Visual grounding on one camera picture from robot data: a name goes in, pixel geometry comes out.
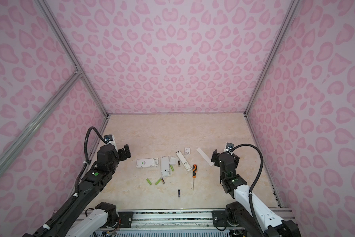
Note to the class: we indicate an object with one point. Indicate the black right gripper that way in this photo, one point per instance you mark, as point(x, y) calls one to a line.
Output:
point(218, 158)

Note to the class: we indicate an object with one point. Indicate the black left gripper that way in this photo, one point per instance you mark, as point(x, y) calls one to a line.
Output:
point(124, 156)

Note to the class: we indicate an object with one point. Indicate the orange black screwdriver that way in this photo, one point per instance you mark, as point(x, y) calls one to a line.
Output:
point(194, 172)

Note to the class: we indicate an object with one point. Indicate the white remote with green buttons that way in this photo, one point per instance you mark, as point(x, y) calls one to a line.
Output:
point(147, 163)

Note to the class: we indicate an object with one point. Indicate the small white battery cover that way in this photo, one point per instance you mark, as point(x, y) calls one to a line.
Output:
point(172, 160)

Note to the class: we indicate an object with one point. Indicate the small white remote control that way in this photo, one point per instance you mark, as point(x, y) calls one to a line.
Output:
point(165, 166)

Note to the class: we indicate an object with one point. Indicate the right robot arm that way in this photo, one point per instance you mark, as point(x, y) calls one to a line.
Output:
point(254, 210)

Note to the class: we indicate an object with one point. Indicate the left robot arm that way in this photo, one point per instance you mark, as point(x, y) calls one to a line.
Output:
point(92, 183)

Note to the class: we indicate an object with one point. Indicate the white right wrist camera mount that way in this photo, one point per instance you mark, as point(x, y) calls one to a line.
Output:
point(229, 147)

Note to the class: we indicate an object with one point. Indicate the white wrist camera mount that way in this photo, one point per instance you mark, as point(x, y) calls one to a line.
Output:
point(229, 147)
point(109, 139)

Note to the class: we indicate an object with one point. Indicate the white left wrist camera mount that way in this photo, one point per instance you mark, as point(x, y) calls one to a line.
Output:
point(109, 139)

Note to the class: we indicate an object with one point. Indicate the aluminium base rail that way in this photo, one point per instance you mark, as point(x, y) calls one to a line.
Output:
point(161, 220)

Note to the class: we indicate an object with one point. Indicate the diagonal aluminium frame bar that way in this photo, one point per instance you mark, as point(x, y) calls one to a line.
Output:
point(10, 154)

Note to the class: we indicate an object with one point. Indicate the aluminium corner frame post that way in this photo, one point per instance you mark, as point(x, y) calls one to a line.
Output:
point(65, 44)

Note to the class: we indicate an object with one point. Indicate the right rear aluminium frame post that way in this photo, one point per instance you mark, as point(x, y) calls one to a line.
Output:
point(281, 34)

